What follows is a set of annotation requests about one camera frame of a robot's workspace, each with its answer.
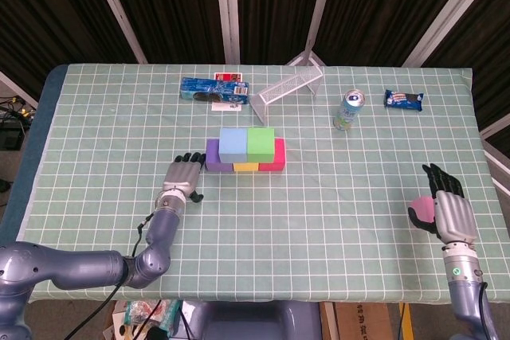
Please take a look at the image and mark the purple foam cube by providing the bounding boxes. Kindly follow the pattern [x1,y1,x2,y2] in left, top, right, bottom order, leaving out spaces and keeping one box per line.
[206,139,235,174]

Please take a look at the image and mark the white wire mesh basket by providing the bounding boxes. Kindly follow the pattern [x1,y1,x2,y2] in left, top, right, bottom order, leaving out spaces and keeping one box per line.
[249,65,324,125]

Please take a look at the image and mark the green foam cube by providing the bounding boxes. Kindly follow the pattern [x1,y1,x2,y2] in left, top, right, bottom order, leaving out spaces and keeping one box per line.
[246,127,276,164]

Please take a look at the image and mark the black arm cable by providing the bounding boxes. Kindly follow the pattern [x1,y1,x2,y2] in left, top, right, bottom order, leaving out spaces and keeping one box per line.
[479,280,498,340]
[65,212,157,340]

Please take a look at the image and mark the blue cookie box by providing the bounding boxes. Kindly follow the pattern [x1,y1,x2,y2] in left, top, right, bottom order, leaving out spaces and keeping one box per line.
[180,77,251,105]

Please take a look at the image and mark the white frame bar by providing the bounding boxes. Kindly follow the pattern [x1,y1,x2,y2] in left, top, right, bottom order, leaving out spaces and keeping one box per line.
[480,114,510,138]
[484,148,510,193]
[0,71,40,109]

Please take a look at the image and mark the light pink foam cube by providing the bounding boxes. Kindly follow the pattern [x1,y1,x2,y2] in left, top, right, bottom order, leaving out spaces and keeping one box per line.
[410,195,437,224]

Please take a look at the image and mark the green checked tablecloth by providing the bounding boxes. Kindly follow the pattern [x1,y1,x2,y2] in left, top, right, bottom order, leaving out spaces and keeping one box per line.
[10,63,497,303]

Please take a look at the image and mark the teal snack bag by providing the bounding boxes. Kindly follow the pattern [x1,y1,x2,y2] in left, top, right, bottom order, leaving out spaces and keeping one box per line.
[124,299,181,335]

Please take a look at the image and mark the brown cardboard box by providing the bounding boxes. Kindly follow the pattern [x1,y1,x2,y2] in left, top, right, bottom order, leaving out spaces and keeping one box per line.
[320,302,414,340]

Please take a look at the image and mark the tangled floor cables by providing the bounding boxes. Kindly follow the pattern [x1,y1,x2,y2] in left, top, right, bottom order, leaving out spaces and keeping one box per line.
[0,95,39,123]

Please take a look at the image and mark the light blue foam cube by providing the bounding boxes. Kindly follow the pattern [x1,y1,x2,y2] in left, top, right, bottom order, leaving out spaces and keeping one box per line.
[218,127,250,164]

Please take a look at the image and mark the black equipment box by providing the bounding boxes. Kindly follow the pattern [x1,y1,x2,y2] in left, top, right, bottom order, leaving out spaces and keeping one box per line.
[0,123,31,150]

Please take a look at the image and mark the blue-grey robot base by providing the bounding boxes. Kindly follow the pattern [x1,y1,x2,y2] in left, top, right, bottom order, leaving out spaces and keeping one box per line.
[175,299,323,340]

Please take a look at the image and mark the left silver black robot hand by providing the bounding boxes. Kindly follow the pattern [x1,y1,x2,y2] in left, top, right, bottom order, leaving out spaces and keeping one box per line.
[162,151,207,202]

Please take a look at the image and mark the dark pleated curtain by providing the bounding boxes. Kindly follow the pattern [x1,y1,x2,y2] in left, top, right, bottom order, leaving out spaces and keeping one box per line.
[0,0,510,150]

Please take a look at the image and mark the light blue drink can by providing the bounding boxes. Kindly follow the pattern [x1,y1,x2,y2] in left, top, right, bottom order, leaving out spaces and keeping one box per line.
[333,89,366,131]

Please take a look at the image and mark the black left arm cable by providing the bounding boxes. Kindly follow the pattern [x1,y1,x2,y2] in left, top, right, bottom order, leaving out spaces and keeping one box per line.
[65,212,157,340]

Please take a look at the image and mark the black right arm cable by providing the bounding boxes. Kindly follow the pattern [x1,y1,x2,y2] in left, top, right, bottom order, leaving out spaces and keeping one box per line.
[479,280,498,340]

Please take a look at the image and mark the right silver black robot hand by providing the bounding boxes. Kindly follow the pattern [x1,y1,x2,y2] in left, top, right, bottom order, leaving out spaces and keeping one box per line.
[408,163,478,245]

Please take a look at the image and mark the magenta foam cube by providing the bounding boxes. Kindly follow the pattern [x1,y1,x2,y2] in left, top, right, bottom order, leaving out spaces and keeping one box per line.
[257,138,287,173]

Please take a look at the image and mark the blue snack packet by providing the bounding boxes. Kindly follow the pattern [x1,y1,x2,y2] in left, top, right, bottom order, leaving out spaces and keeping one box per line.
[383,89,425,111]

